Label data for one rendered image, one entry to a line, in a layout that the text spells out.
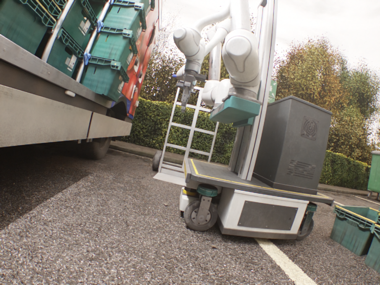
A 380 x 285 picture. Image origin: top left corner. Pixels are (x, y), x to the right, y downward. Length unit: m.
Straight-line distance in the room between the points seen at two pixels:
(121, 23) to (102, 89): 0.55
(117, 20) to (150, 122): 2.67
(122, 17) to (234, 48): 1.07
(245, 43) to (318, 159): 0.79
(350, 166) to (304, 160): 6.15
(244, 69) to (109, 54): 1.02
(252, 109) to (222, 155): 3.23
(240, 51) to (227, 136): 3.51
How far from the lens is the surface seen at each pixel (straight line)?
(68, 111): 1.14
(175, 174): 2.30
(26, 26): 0.99
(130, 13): 1.66
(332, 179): 6.41
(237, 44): 0.80
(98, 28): 1.55
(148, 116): 3.96
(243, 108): 0.93
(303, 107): 1.17
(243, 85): 0.98
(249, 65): 0.82
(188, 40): 0.98
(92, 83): 1.48
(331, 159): 6.26
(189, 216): 1.03
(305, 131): 1.16
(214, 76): 1.67
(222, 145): 4.19
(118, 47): 1.51
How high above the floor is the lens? 0.47
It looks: 1 degrees down
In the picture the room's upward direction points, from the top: 13 degrees clockwise
